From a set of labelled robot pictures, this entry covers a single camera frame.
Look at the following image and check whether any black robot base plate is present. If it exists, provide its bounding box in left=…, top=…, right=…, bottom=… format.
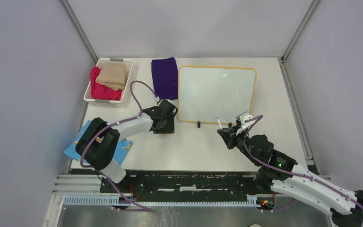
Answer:
left=100, top=170, right=273, bottom=202

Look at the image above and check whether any white perforated plastic basket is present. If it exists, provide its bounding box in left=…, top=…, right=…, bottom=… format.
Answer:
left=84, top=58, right=134, bottom=108

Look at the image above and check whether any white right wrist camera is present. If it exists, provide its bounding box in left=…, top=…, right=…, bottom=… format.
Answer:
left=236, top=112, right=256, bottom=135

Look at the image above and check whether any beige cloth in basket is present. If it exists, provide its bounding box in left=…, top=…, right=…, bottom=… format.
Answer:
left=95, top=62, right=130, bottom=90

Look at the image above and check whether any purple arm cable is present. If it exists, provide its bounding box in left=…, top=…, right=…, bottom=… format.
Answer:
left=80, top=80, right=160, bottom=213
left=242, top=114, right=363, bottom=224

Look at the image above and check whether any red cloth in basket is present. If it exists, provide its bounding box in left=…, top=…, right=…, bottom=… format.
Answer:
left=90, top=67, right=122, bottom=101

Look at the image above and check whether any yellow framed whiteboard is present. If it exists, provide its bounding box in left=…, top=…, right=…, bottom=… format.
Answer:
left=178, top=65, right=257, bottom=124

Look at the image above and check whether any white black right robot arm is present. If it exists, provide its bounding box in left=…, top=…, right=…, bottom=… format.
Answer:
left=217, top=125, right=363, bottom=227

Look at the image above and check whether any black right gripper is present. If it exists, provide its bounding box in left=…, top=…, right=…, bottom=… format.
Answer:
left=218, top=124, right=260, bottom=166

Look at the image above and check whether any purple folded cloth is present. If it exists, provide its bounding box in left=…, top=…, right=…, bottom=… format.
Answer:
left=151, top=57, right=178, bottom=100

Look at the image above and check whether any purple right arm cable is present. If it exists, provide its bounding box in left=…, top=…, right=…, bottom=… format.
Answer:
left=242, top=114, right=363, bottom=224

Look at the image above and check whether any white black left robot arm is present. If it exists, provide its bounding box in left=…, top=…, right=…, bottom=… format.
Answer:
left=75, top=100, right=178, bottom=193

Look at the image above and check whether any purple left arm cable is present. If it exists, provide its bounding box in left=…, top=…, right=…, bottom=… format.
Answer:
left=80, top=80, right=160, bottom=213

